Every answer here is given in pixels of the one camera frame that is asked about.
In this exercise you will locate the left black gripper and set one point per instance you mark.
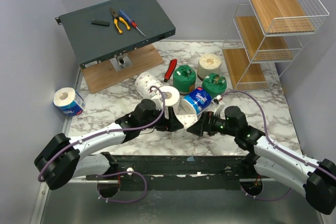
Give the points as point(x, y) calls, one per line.
point(172, 124)

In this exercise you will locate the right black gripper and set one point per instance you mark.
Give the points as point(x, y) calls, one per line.
point(205, 124)

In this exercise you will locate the floral roll front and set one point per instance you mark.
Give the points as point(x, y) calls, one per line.
point(187, 120)

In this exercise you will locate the floral roll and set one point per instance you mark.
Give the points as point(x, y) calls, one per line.
point(172, 99)
point(143, 83)
point(187, 120)

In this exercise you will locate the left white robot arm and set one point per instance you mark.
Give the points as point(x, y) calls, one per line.
point(64, 158)

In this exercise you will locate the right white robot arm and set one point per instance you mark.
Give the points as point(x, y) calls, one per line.
point(313, 179)

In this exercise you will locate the bottom wooden shelf board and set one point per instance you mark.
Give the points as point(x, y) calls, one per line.
point(243, 75)

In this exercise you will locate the wooden shelf board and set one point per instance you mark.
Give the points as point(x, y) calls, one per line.
point(243, 75)
point(260, 47)
point(282, 17)

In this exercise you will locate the middle wooden shelf board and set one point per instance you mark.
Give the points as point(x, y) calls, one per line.
point(260, 47)

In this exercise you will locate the top wooden shelf board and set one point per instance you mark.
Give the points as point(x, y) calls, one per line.
point(282, 17)

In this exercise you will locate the blue Tempo tissue roll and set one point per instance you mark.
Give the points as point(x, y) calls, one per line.
point(196, 101)

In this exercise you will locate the green wrapped roll left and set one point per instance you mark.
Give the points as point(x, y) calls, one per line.
point(184, 78)

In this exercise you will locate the green wrapped roll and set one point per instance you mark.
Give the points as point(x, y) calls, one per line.
point(184, 78)
point(214, 84)

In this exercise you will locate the floral roll back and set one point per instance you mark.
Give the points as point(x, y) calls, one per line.
point(143, 83)

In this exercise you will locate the green wrapped roll right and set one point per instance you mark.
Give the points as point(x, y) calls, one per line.
point(214, 84)

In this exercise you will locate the red utility knife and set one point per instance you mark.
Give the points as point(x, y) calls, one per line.
point(170, 70)

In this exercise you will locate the cream wrapped roll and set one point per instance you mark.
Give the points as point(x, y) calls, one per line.
point(207, 64)

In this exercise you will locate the wooden board under chassis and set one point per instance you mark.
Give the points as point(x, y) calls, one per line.
point(109, 72)

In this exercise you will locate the blue wrapped roll far left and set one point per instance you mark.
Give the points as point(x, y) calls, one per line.
point(69, 101)

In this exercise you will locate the dark grey rack chassis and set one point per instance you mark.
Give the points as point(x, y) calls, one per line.
point(110, 29)

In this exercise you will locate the blue red screwdriver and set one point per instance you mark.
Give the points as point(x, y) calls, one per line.
point(130, 21)

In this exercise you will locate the black bit holder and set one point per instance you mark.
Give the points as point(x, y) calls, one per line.
point(100, 23)

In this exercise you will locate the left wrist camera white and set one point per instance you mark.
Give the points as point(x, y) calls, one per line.
point(158, 98)

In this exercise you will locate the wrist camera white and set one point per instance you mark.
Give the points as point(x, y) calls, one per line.
point(219, 104)
point(158, 98)

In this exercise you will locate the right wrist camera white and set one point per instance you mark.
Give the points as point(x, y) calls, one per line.
point(219, 104)

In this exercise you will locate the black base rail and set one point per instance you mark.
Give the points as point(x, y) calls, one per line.
point(180, 172)

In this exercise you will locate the yellow handled pliers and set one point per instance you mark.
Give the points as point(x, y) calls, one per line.
point(116, 19)

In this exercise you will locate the white wire shelf rack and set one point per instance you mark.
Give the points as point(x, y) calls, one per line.
point(296, 42)

